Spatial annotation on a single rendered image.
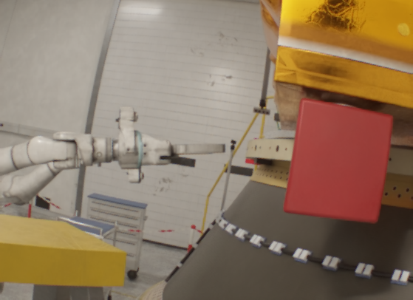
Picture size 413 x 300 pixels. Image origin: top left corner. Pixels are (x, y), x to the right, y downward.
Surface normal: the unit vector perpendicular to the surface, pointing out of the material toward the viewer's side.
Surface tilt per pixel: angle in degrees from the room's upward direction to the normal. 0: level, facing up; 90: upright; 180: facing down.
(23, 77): 90
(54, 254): 90
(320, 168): 90
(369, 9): 95
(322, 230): 62
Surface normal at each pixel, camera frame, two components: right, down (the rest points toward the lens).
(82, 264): 0.71, 0.09
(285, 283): -0.65, -0.60
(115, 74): -0.12, -0.06
